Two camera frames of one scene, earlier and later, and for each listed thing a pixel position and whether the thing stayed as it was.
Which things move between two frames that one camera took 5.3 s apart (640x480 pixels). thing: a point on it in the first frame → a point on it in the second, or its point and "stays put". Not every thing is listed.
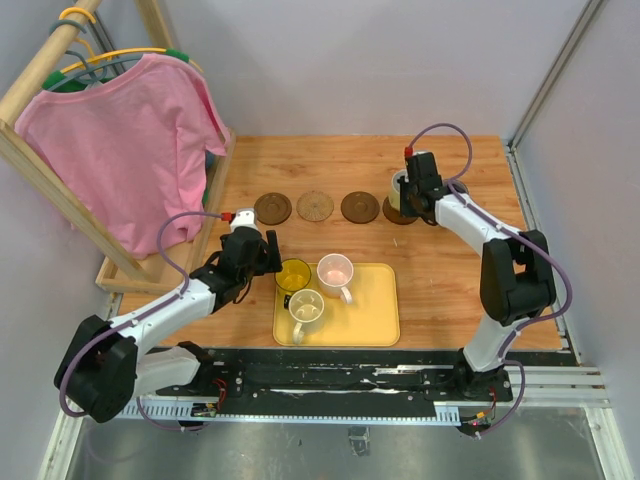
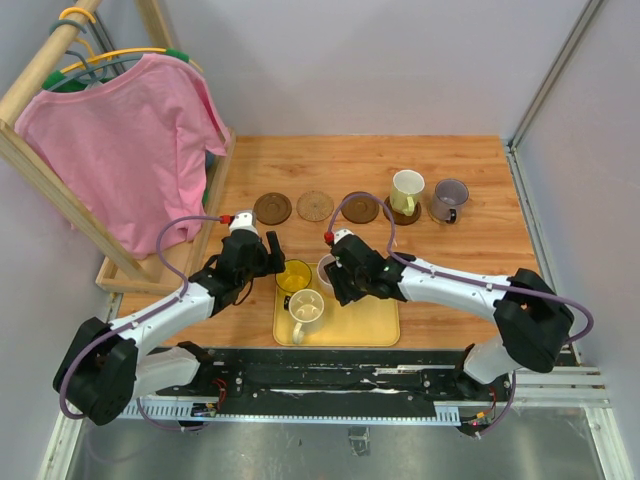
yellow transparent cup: x=294 y=276 stays put
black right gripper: x=405 y=209 → x=344 y=294
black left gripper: x=269 y=261 stays put
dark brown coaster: x=393 y=214 stays put
